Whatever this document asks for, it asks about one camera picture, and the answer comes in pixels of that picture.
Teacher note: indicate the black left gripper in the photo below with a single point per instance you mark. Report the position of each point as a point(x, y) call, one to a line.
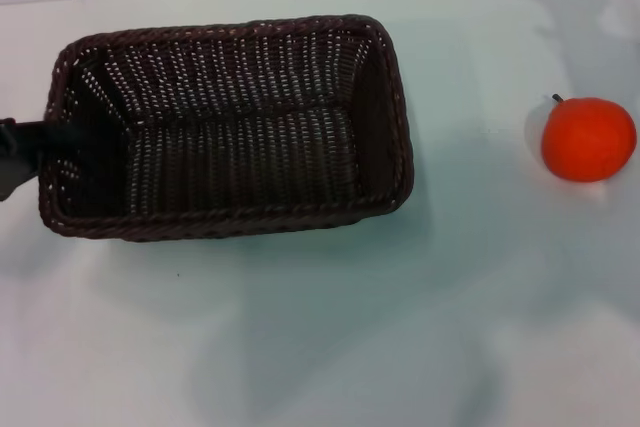
point(6, 137)

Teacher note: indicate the dark brown woven rectangular basket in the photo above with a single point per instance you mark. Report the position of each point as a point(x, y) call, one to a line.
point(240, 147)

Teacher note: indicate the orange round fruit with stem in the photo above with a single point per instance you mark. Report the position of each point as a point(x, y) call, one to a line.
point(587, 139)

